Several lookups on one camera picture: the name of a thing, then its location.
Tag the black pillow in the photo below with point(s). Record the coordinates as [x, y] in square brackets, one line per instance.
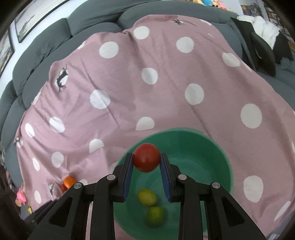
[282, 46]

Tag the yellow-green lemon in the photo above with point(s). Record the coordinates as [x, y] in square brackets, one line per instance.
[147, 197]

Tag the green plastic bowl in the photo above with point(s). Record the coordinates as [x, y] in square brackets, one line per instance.
[196, 157]

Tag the green lime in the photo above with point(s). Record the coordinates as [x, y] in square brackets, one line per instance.
[154, 215]

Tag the white fluffy blanket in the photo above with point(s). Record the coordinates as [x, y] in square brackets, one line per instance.
[265, 27]

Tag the grey knitted cushion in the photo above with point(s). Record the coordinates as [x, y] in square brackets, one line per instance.
[285, 63]

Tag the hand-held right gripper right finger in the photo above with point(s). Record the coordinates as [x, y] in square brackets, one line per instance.
[165, 177]

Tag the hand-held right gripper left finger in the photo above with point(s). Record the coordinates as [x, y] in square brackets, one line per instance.
[128, 175]

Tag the grey sofa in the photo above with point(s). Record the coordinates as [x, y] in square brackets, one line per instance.
[92, 16]

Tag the black round cushion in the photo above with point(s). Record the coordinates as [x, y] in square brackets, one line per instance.
[264, 53]

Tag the pink toy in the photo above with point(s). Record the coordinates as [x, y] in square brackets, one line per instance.
[20, 196]

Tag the large red tomato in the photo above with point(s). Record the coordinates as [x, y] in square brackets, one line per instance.
[146, 157]

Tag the narrow framed picture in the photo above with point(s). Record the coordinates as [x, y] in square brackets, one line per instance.
[5, 53]

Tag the bookshelf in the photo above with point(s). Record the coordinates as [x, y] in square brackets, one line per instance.
[273, 11]

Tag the colourful plush toys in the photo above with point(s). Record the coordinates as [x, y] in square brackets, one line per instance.
[212, 2]

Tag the orange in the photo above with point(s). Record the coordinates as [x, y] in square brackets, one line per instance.
[69, 181]

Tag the pink polka dot blanket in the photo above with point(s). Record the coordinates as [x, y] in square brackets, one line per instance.
[138, 92]

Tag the large framed picture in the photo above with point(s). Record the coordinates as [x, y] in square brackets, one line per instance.
[34, 18]

